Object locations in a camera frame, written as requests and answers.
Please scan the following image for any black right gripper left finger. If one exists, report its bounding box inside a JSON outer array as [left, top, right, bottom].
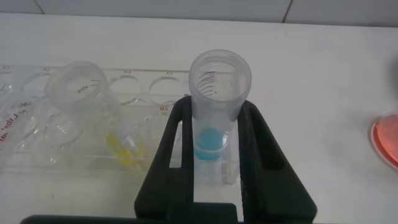
[[134, 95, 196, 220]]

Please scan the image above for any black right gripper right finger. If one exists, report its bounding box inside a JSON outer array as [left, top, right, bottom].
[[237, 100, 318, 224]]

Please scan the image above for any blue pigment test tube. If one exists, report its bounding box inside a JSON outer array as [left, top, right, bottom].
[[187, 49, 253, 165]]

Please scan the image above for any clear acrylic test tube rack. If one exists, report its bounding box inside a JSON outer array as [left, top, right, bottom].
[[0, 63, 241, 185]]

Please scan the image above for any yellow pigment test tube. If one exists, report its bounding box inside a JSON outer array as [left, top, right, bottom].
[[44, 60, 146, 171]]

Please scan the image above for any clear glass beaker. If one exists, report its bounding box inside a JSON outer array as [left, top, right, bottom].
[[369, 113, 398, 172]]

